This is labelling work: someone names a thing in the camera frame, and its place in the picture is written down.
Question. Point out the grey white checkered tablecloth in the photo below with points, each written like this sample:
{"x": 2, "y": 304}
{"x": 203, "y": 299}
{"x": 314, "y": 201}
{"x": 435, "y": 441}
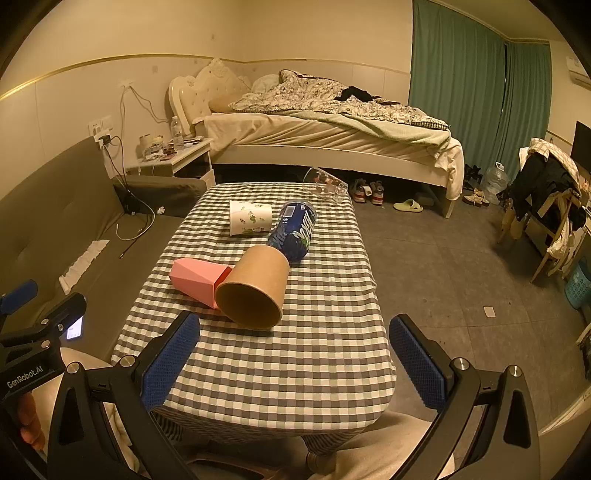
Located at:
{"x": 316, "y": 360}

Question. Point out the patterned rumpled duvet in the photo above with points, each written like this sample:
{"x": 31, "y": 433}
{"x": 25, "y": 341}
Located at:
{"x": 298, "y": 92}

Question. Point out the white wall power strip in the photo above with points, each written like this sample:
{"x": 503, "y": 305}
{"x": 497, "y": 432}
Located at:
{"x": 101, "y": 130}

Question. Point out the clear glass cup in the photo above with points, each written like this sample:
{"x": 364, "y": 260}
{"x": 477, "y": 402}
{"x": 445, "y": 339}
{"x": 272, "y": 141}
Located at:
{"x": 326, "y": 186}

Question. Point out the dark grey sofa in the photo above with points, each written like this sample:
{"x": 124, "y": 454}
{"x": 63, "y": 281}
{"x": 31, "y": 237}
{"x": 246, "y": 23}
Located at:
{"x": 51, "y": 217}

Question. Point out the white tissue on sofa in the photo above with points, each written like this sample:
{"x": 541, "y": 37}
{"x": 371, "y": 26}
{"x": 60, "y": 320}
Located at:
{"x": 71, "y": 277}

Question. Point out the large clear water jug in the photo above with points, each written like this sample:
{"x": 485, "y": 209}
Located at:
{"x": 495, "y": 180}

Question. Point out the wooden chair with clothes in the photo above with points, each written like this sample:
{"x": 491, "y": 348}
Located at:
{"x": 547, "y": 191}

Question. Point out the white air conditioner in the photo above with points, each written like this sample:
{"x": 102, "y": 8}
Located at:
{"x": 577, "y": 73}

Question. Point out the cream tufted headboard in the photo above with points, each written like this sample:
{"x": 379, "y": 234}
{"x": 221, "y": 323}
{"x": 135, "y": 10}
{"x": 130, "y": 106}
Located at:
{"x": 189, "y": 96}

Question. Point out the pink faceted cup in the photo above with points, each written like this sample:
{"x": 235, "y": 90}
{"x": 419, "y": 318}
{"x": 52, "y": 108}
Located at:
{"x": 198, "y": 279}

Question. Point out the bed with cream frame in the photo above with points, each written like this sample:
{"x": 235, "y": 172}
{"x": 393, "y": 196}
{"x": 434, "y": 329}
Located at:
{"x": 308, "y": 139}

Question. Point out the right sneaker under bed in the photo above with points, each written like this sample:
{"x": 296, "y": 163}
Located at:
{"x": 378, "y": 193}

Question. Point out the green slipper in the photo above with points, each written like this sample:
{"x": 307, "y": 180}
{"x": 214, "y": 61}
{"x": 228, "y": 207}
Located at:
{"x": 408, "y": 206}

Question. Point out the white bedside table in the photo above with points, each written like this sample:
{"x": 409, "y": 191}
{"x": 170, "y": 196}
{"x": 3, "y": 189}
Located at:
{"x": 194, "y": 161}

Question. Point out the black garment on bed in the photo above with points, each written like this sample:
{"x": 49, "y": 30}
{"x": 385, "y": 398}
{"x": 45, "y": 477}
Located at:
{"x": 357, "y": 93}

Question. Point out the clear water bottle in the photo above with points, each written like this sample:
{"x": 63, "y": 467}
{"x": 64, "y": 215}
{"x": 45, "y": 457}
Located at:
{"x": 176, "y": 134}

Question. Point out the sneaker under bed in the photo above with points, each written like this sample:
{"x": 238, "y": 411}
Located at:
{"x": 361, "y": 191}
{"x": 378, "y": 193}

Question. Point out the person's left hand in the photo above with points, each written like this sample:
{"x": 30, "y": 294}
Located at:
{"x": 30, "y": 426}

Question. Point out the blue printed can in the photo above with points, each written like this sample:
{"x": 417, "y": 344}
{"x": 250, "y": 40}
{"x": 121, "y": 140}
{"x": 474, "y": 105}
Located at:
{"x": 293, "y": 231}

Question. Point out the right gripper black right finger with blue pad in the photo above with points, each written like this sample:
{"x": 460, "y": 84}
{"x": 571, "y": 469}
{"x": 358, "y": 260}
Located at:
{"x": 506, "y": 442}

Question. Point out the green curtain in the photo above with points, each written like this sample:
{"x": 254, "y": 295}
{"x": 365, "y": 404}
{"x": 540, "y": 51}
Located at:
{"x": 494, "y": 94}

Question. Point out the brown kraft paper cup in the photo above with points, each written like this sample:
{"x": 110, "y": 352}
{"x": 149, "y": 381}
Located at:
{"x": 255, "y": 288}

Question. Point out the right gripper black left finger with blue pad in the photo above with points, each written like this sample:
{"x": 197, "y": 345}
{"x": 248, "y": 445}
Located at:
{"x": 81, "y": 442}

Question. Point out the white floral paper cup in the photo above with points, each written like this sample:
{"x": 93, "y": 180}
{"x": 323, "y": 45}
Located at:
{"x": 247, "y": 218}

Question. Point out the left sneaker under bed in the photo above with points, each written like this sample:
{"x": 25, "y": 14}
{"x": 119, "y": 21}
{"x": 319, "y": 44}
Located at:
{"x": 361, "y": 191}

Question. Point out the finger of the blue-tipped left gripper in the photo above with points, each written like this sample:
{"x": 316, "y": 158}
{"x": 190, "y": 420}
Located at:
{"x": 14, "y": 300}

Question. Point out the white shoes by curtain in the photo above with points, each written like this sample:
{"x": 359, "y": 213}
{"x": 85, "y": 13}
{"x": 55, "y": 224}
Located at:
{"x": 476, "y": 198}

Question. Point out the turquoise plastic basket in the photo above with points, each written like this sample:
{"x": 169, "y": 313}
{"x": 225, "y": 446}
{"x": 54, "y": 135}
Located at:
{"x": 578, "y": 287}

